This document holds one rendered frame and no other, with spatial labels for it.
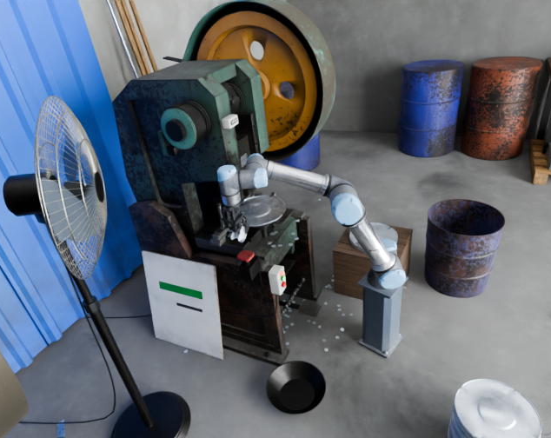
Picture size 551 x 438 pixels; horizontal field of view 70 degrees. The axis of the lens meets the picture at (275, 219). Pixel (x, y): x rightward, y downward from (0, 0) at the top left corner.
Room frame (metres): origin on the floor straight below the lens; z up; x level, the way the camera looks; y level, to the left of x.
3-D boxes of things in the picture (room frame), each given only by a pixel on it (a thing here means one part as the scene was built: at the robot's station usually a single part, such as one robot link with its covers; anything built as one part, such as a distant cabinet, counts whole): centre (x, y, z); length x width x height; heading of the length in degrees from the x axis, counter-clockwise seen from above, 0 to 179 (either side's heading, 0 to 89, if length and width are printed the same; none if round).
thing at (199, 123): (1.64, 0.33, 1.31); 0.22 x 0.12 x 0.22; 60
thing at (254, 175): (1.43, 0.07, 1.14); 0.11 x 0.11 x 0.08; 85
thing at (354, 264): (1.99, -0.59, 0.18); 0.40 x 0.38 x 0.35; 58
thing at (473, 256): (1.92, -1.12, 0.24); 0.42 x 0.42 x 0.48
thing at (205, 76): (1.92, 0.32, 0.83); 0.79 x 0.43 x 1.34; 60
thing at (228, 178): (1.43, 0.16, 1.14); 0.09 x 0.08 x 0.11; 85
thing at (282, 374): (1.23, 0.01, 0.04); 0.30 x 0.30 x 0.07
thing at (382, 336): (1.50, -0.50, 0.23); 0.19 x 0.19 x 0.45; 44
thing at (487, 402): (0.83, -0.74, 0.31); 0.29 x 0.29 x 0.01
